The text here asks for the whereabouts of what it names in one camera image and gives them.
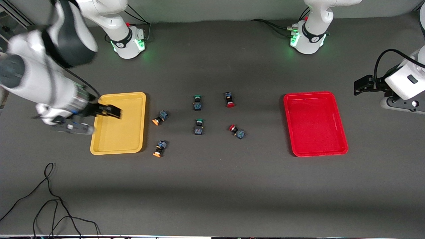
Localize black cables at left base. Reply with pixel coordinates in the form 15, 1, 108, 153
251, 6, 310, 38

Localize black cables at right base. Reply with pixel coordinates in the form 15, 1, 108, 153
105, 3, 152, 43

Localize aluminium frame profile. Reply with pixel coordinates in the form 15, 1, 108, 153
0, 6, 34, 38

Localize red plastic tray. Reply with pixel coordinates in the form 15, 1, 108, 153
283, 91, 349, 157

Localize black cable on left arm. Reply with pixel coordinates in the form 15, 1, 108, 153
374, 49, 419, 81

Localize black cables at base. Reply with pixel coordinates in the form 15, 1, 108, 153
105, 3, 152, 43
251, 6, 310, 38

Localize yellow plastic tray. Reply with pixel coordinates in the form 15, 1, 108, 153
90, 92, 147, 155

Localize thin black loose cable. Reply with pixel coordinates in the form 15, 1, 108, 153
32, 199, 102, 239
0, 162, 63, 221

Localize orange cap push button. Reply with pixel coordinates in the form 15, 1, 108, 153
153, 140, 168, 158
152, 110, 169, 126

